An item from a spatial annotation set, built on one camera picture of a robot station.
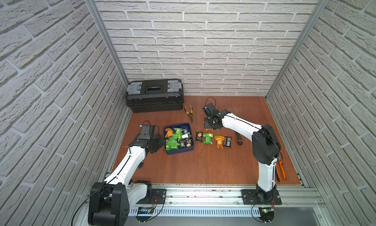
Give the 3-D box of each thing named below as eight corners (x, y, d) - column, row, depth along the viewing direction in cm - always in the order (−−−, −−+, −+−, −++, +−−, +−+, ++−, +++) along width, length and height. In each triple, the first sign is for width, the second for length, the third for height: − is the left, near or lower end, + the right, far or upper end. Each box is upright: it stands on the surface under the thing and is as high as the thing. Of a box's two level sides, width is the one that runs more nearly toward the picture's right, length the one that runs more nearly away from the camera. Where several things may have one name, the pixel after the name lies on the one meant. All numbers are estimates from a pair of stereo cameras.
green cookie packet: (203, 144, 95) (203, 143, 93) (202, 134, 100) (203, 133, 98) (214, 144, 95) (214, 143, 93) (213, 134, 100) (213, 133, 98)
